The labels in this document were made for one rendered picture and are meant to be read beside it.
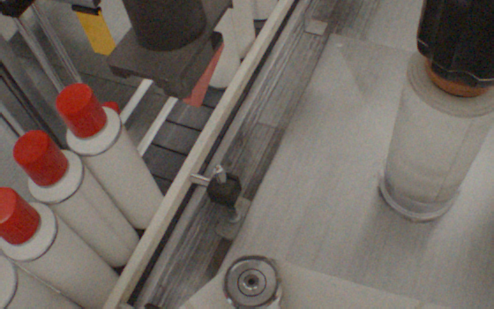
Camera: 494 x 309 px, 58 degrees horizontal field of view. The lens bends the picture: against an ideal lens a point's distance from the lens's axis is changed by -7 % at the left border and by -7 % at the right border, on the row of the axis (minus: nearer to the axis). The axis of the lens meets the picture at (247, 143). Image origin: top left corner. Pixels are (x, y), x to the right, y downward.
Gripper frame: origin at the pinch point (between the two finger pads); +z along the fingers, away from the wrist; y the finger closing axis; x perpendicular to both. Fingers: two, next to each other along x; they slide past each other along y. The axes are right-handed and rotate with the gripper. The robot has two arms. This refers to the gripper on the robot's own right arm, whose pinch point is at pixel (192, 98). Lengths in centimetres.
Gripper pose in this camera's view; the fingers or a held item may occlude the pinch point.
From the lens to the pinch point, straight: 44.8
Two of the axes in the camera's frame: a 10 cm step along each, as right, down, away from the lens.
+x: -9.1, -2.8, 3.0
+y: 4.0, -7.9, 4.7
